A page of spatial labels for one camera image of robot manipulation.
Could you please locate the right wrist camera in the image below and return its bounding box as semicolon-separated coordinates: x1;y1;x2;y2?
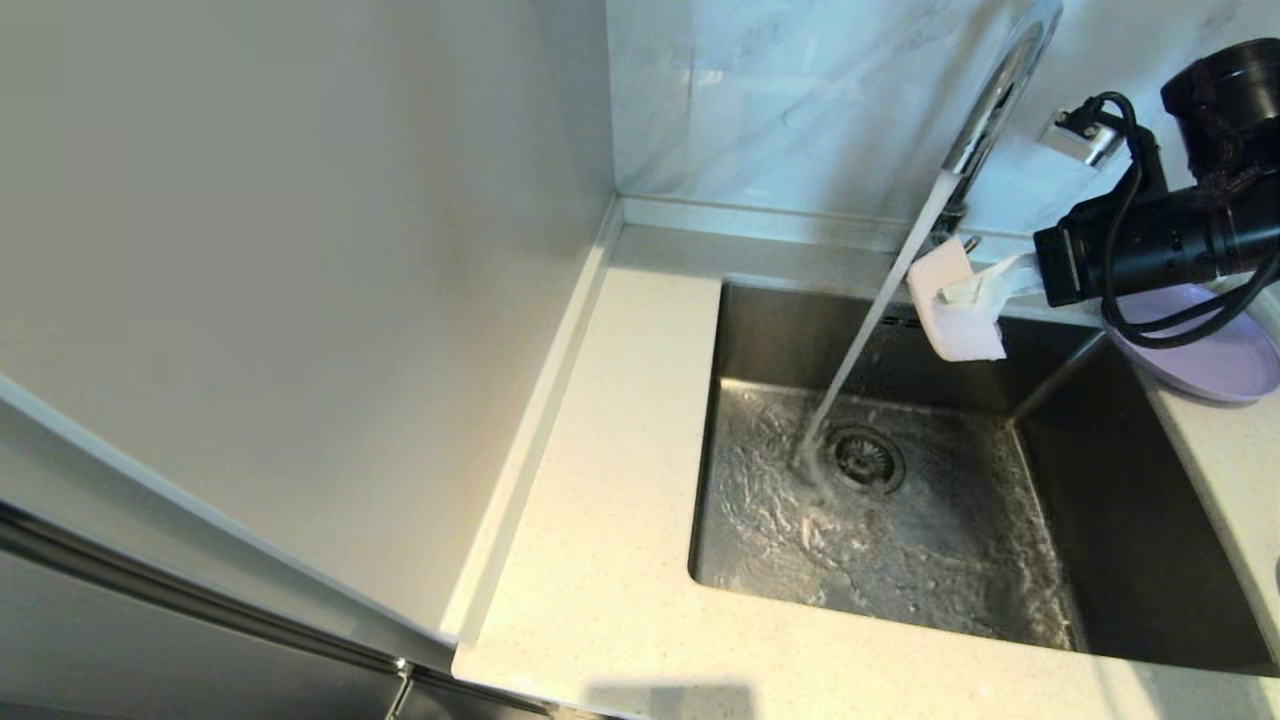
1040;105;1126;169

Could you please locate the chrome gooseneck kitchen faucet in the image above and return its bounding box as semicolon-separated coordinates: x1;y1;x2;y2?
930;0;1063;253

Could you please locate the round metal drain strainer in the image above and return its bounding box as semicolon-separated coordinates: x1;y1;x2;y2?
828;425;908;497

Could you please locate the running water stream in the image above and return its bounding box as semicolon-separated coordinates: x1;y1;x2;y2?
795;170;961;481

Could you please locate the pink plastic cup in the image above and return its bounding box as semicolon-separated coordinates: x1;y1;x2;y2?
907;237;1008;362

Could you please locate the chrome refrigerator door handle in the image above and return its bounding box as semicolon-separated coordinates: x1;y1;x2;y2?
0;498;417;720

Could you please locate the stainless steel sink basin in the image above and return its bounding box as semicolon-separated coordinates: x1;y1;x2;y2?
688;280;1276;673

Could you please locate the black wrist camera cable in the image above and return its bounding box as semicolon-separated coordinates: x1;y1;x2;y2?
1065;92;1280;349

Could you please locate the purple plastic plate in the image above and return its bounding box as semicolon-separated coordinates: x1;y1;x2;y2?
1105;283;1280;403

